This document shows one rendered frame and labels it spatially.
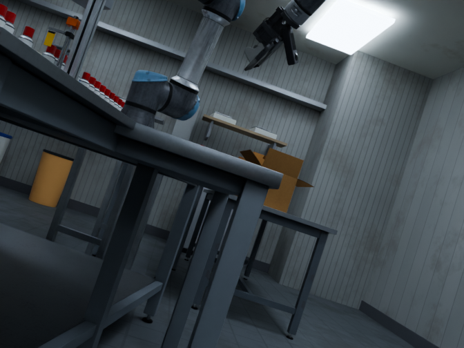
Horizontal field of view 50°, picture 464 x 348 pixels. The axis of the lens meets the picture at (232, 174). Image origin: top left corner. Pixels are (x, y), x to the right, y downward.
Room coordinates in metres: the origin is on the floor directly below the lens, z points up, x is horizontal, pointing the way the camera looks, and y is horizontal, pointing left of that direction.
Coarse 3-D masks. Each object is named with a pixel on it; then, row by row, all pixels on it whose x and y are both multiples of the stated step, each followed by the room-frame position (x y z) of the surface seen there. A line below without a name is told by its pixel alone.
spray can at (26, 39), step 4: (28, 28) 1.73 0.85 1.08; (32, 28) 1.74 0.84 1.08; (24, 32) 1.73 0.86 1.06; (28, 32) 1.73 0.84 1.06; (32, 32) 1.74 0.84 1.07; (20, 36) 1.72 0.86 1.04; (24, 36) 1.73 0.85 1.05; (28, 36) 1.73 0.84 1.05; (24, 40) 1.72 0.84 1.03; (28, 40) 1.73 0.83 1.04; (28, 44) 1.73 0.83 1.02
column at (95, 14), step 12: (96, 0) 1.82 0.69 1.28; (84, 12) 1.82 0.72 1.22; (96, 12) 1.82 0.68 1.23; (84, 24) 1.82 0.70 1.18; (96, 24) 1.85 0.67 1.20; (84, 36) 1.82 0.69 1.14; (72, 48) 1.82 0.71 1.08; (84, 48) 1.83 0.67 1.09; (72, 60) 1.83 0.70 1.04; (72, 72) 1.82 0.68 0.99
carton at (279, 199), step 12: (252, 156) 3.32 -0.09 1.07; (276, 156) 3.25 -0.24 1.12; (288, 156) 3.26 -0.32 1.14; (276, 168) 3.27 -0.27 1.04; (288, 168) 3.28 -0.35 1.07; (300, 168) 3.30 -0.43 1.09; (288, 180) 3.30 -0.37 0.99; (300, 180) 3.32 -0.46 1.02; (276, 192) 3.29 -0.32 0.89; (288, 192) 3.30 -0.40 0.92; (264, 204) 3.28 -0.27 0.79; (276, 204) 3.29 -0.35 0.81; (288, 204) 3.31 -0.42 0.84
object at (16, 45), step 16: (0, 32) 0.58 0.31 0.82; (0, 48) 0.62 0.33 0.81; (16, 48) 0.62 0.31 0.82; (16, 64) 0.71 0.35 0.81; (32, 64) 0.67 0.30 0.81; (48, 64) 0.70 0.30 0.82; (48, 80) 0.77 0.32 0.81; (64, 80) 0.76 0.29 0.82; (80, 96) 0.84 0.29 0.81; (96, 96) 0.90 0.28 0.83; (96, 112) 1.03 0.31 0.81; (112, 112) 1.00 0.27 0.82
